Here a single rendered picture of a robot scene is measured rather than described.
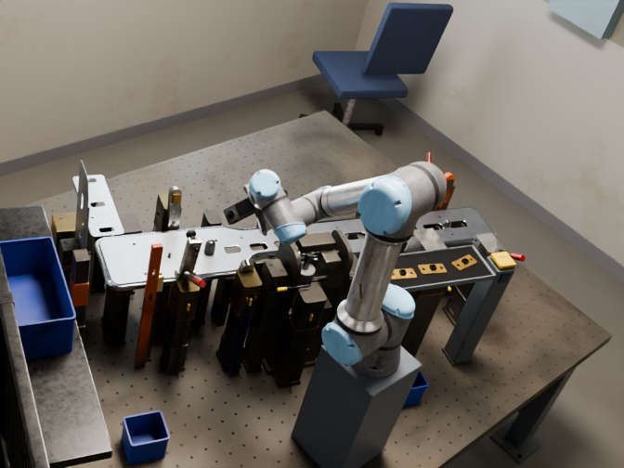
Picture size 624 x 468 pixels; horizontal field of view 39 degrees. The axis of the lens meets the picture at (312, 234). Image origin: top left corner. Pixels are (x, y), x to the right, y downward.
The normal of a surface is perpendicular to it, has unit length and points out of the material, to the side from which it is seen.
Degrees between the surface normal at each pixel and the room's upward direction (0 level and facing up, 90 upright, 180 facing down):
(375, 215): 82
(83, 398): 0
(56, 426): 0
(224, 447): 0
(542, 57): 90
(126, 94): 90
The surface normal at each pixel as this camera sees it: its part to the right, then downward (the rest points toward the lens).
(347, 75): 0.22, -0.75
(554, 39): -0.72, 0.31
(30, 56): 0.66, 0.59
